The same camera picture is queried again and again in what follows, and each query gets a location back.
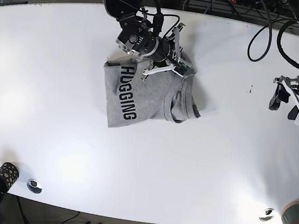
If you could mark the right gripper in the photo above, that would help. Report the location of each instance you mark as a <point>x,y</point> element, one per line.
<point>168,56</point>

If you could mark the grey T-shirt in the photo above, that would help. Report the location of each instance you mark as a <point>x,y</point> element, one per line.
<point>162,96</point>

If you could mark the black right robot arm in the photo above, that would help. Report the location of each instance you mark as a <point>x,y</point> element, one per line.
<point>140,36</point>

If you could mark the grey plant pot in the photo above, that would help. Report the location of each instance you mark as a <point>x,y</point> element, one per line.
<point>290,213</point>

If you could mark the right silver table grommet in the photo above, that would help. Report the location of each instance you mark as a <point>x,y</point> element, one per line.
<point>267,214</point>

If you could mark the silver table grommet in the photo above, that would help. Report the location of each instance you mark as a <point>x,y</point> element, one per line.
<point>267,214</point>
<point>34,186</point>

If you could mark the left silver table grommet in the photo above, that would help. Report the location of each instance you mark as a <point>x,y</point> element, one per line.
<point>34,186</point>

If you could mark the black dotted cup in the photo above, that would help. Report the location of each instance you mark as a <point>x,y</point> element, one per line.
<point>9,174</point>

